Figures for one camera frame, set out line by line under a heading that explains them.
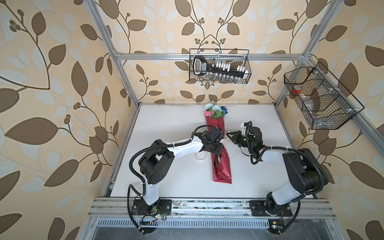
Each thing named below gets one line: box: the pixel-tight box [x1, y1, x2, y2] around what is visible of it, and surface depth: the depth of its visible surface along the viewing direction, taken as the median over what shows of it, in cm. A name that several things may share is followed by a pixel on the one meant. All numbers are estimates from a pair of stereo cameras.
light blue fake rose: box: [204, 100, 225, 120], surface depth 111 cm
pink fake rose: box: [204, 110, 212, 117], surface depth 110 cm
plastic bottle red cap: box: [291, 85, 321, 119], surface depth 84 cm
